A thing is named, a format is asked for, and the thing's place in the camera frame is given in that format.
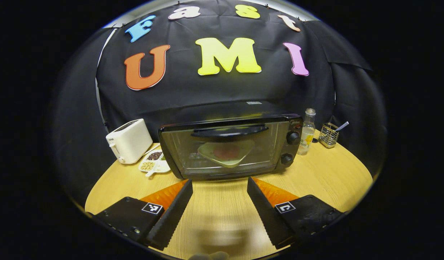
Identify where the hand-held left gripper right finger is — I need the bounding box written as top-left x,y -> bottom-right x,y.
247,177 -> 347,250

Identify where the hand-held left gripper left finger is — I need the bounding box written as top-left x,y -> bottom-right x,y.
93,179 -> 193,251

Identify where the black electric oven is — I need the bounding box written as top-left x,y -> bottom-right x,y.
158,101 -> 303,181

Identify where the white square dish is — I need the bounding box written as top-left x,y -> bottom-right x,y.
197,140 -> 256,168

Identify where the pink ham slice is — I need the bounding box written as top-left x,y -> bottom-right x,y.
212,145 -> 240,160

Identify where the white divided dish with grains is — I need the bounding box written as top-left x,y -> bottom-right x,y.
138,150 -> 171,177

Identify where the clear glass bottle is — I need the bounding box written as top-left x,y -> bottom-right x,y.
297,108 -> 316,156

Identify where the white toaster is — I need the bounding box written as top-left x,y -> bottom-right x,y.
106,119 -> 153,165

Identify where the metal wire holder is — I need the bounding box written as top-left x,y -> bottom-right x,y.
319,123 -> 339,149

